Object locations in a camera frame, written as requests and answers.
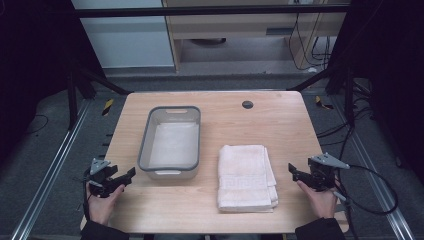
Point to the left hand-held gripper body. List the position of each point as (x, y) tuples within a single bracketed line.
[(100, 173)]

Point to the person's left hand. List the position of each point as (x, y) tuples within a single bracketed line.
[(101, 206)]

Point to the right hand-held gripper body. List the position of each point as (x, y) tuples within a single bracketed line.
[(323, 173)]

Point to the person's right hand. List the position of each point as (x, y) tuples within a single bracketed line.
[(321, 201)]

